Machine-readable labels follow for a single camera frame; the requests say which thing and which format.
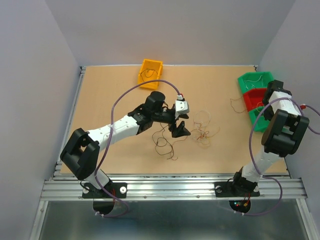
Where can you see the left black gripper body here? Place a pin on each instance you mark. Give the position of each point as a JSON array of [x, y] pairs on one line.
[[168, 117]]

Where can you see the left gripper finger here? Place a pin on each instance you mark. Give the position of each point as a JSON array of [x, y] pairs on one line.
[[180, 130], [184, 116]]

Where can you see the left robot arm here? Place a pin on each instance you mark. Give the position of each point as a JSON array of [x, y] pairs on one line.
[[81, 152]]

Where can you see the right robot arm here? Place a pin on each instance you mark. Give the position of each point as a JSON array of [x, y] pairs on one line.
[[283, 136]]

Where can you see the yellow plastic bin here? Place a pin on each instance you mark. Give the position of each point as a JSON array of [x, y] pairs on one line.
[[150, 70]]

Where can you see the red plastic bin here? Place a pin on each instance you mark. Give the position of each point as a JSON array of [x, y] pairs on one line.
[[254, 98]]

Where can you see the far green plastic bin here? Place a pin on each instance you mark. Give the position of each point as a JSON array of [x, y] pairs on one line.
[[254, 80]]

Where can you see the green plastic bin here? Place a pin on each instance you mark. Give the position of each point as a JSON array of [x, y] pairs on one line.
[[254, 80], [262, 123]]

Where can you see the near green plastic bin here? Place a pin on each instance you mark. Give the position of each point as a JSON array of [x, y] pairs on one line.
[[262, 123]]

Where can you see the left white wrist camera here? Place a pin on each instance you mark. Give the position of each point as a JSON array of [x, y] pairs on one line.
[[181, 106]]

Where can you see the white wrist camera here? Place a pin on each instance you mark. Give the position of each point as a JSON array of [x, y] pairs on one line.
[[303, 106], [181, 106]]

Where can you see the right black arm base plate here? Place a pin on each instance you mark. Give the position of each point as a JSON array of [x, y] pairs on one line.
[[224, 189]]

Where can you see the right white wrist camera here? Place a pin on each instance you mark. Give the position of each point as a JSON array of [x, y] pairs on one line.
[[303, 106]]

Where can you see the aluminium mounting rail frame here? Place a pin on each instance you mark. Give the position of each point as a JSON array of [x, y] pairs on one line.
[[167, 189]]

